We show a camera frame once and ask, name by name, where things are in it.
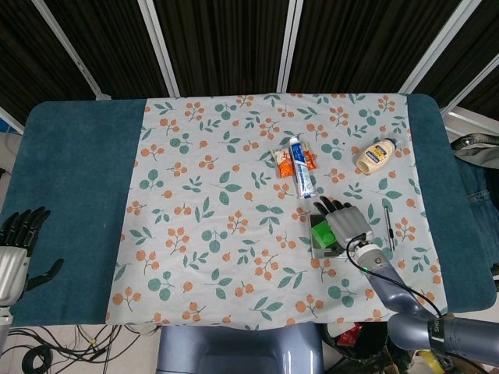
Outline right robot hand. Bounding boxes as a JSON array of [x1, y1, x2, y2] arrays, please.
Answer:
[[313, 196, 375, 254]]

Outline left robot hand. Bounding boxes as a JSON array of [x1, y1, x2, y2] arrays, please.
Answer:
[[0, 206, 65, 305]]

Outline green toy brick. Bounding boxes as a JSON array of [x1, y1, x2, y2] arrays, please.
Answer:
[[311, 220, 338, 249]]

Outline silver digital kitchen scale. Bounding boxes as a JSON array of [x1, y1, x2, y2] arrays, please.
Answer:
[[309, 212, 350, 259]]

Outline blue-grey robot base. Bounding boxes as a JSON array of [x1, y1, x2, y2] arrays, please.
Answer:
[[155, 322, 325, 374]]

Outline black pen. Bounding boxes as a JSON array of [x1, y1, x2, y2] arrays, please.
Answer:
[[384, 205, 397, 252]]

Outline blue white toothpaste tube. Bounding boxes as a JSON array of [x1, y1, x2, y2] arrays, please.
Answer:
[[288, 136, 317, 199]]

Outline cream mayonnaise squeeze bottle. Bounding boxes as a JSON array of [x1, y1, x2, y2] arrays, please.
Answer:
[[353, 136, 398, 177]]

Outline orange white snack packet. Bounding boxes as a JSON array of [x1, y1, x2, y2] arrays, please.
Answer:
[[271, 142, 319, 179]]

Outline teal table cover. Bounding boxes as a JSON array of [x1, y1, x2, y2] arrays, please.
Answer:
[[8, 92, 487, 326]]

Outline blue denim jeans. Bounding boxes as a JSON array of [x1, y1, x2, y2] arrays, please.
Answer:
[[462, 163, 499, 278]]

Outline floral print tablecloth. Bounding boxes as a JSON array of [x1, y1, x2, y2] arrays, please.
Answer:
[[104, 92, 448, 330]]

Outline grey jacket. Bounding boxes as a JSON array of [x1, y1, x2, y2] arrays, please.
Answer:
[[451, 132, 499, 169]]

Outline yellow tape roll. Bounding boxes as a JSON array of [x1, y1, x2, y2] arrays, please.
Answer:
[[422, 349, 450, 374]]

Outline black floor cable bundle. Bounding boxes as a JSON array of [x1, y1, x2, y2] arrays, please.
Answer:
[[7, 325, 157, 374]]

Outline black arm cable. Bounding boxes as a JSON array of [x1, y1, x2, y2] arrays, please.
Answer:
[[345, 232, 444, 319]]

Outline white metal frame post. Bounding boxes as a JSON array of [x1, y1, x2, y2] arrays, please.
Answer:
[[33, 0, 111, 101], [441, 53, 499, 115], [276, 0, 306, 94], [400, 0, 483, 94], [137, 0, 182, 98]]

